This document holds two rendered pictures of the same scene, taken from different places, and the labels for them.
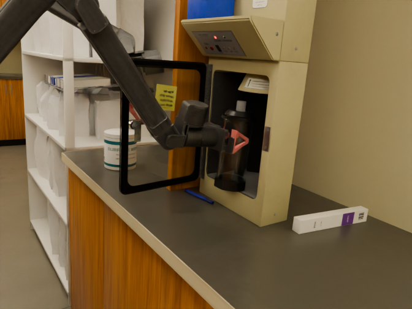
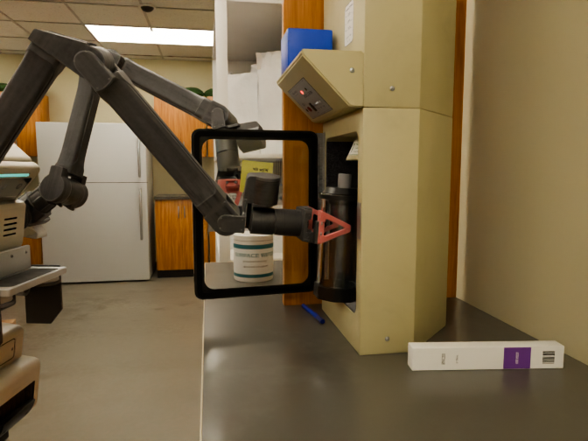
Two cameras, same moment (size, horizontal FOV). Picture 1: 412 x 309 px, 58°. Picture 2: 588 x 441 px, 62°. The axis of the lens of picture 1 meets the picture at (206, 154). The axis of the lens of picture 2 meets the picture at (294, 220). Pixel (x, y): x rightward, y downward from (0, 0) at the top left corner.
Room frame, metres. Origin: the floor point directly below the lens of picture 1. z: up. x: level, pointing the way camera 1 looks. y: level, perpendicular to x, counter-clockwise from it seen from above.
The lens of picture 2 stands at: (0.13, -0.46, 1.30)
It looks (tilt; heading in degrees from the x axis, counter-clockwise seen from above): 6 degrees down; 26
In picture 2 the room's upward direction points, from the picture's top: straight up
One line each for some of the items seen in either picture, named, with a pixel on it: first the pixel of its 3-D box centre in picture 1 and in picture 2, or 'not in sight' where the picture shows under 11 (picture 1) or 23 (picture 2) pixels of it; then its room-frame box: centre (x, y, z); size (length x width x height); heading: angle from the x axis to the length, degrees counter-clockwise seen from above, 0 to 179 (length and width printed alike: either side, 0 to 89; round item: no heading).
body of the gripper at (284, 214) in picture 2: (207, 137); (290, 222); (1.05, 0.00, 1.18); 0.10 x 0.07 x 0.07; 37
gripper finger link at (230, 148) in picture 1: (233, 140); (326, 226); (1.07, -0.08, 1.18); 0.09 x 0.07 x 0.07; 126
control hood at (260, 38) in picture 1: (226, 38); (313, 92); (1.10, -0.03, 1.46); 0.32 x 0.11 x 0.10; 36
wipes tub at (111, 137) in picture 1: (120, 148); not in sight; (1.49, 0.36, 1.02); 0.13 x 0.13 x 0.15
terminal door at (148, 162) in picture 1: (164, 125); (256, 213); (1.14, 0.13, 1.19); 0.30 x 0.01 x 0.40; 132
